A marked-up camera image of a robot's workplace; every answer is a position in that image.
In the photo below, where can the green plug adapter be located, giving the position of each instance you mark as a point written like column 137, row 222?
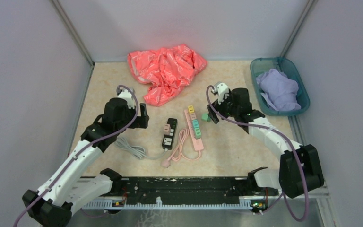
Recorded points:
column 205, row 117
column 197, row 135
column 197, row 130

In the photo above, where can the yellow plug adapter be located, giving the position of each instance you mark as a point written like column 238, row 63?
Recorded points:
column 191, row 109

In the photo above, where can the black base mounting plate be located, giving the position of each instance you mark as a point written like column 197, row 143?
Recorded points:
column 186, row 190

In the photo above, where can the teal plastic basket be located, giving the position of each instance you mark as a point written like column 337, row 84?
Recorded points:
column 261, row 65

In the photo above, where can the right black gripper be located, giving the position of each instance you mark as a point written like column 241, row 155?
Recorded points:
column 218, row 107

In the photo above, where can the lavender cloth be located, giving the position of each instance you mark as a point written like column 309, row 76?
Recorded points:
column 278, row 90

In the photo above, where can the black power strip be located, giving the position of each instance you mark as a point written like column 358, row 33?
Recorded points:
column 168, row 140

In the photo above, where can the teal plug adapter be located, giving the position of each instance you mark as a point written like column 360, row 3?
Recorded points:
column 195, row 123

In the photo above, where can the white slotted cable duct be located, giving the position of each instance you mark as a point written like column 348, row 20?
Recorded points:
column 109, row 204

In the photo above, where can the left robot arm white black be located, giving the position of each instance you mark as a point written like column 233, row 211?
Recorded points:
column 55, row 202

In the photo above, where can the pink crumpled cloth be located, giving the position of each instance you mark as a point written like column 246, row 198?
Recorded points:
column 167, row 70

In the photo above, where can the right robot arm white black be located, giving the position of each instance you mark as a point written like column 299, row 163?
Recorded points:
column 299, row 169

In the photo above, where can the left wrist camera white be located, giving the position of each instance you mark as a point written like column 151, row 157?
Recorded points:
column 128, row 96

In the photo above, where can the beige pink plug adapter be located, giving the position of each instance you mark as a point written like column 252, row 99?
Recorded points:
column 192, row 116

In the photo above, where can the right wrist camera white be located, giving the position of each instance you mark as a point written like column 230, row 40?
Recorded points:
column 222, row 90

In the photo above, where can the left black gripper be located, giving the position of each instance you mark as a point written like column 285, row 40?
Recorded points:
column 140, row 121

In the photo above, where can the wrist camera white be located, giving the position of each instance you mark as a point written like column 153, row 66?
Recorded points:
column 128, row 96
column 222, row 90

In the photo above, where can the pink power strip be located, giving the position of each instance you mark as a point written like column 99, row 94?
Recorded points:
column 197, row 144

